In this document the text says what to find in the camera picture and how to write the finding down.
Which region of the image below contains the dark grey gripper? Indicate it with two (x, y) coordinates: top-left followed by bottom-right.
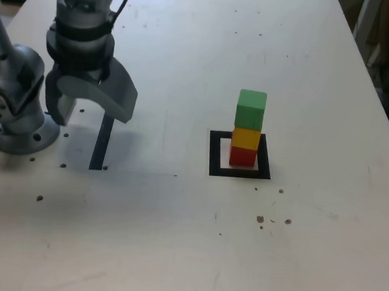
(41, 52), (142, 134)

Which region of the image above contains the green cube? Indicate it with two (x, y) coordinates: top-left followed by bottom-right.
(234, 88), (268, 132)

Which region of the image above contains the yellow cube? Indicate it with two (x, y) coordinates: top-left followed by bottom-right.
(230, 126), (262, 152)

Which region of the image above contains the red cube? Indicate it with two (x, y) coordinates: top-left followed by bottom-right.
(228, 131), (259, 168)

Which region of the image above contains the black tape square outline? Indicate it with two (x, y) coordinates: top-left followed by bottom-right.
(206, 128), (275, 182)

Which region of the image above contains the black tape strip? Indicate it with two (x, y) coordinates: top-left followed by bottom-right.
(88, 112), (115, 172)

